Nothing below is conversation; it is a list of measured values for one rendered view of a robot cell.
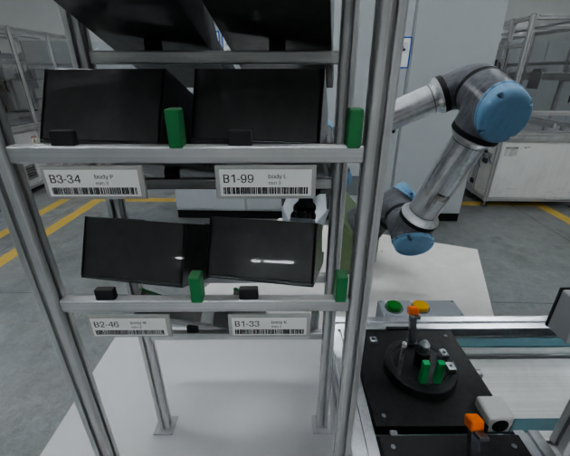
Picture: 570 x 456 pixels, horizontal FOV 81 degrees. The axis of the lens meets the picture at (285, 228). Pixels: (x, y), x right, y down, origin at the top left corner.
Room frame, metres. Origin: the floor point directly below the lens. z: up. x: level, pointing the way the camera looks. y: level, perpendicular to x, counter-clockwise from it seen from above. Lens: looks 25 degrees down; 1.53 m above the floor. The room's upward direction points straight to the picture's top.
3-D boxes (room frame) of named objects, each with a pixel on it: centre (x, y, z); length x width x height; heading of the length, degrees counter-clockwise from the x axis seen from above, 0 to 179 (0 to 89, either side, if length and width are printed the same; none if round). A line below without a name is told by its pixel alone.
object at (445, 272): (1.08, -0.26, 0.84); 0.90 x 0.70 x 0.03; 68
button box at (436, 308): (0.72, -0.36, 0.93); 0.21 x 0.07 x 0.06; 90
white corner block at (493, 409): (0.41, -0.37, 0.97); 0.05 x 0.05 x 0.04; 0
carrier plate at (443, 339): (0.50, -0.28, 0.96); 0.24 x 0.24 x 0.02; 0
